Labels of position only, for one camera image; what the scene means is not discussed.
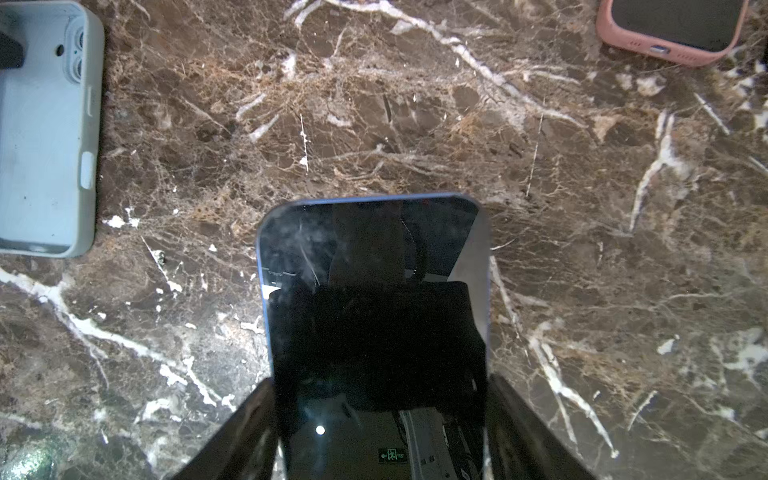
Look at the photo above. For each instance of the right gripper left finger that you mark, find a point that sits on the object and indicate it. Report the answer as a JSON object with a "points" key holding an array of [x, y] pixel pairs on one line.
{"points": [[246, 444]]}

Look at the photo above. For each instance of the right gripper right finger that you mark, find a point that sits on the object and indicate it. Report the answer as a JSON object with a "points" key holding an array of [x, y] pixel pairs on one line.
{"points": [[521, 446]]}

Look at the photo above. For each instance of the black phone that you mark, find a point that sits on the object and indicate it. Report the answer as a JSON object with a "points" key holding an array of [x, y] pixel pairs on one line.
{"points": [[377, 318]]}

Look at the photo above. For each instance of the light blue phone case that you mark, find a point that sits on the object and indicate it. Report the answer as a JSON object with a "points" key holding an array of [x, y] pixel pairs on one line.
{"points": [[52, 63]]}

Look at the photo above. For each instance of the pink phone case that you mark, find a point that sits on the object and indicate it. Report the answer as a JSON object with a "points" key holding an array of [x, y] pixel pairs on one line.
{"points": [[688, 32]]}

